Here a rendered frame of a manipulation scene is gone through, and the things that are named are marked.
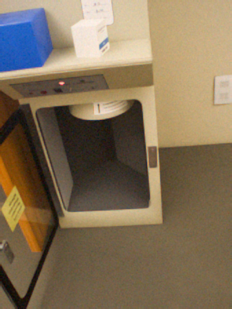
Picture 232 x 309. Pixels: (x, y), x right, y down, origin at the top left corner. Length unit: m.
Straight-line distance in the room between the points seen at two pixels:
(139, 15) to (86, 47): 0.13
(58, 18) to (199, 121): 0.78
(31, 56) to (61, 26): 0.12
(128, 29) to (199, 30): 0.50
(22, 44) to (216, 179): 0.81
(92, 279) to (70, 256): 0.11
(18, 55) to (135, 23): 0.24
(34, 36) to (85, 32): 0.09
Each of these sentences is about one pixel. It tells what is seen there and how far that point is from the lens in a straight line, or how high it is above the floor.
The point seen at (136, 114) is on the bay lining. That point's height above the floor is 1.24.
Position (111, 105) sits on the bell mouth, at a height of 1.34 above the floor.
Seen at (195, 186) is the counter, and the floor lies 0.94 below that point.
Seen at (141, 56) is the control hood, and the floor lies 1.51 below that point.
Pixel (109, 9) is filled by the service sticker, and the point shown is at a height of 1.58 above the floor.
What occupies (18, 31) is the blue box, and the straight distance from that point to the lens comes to 0.64.
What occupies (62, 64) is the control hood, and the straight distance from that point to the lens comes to 0.65.
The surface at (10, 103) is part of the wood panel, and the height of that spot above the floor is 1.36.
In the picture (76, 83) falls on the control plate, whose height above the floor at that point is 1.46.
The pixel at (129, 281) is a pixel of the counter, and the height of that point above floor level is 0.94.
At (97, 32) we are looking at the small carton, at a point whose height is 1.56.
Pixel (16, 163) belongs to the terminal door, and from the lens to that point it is 0.79.
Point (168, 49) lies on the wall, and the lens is 1.19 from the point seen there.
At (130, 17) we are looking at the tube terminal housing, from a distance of 0.71.
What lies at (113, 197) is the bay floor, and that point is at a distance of 1.04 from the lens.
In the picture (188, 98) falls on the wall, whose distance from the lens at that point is 1.28.
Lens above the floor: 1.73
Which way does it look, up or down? 36 degrees down
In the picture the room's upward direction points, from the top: 9 degrees counter-clockwise
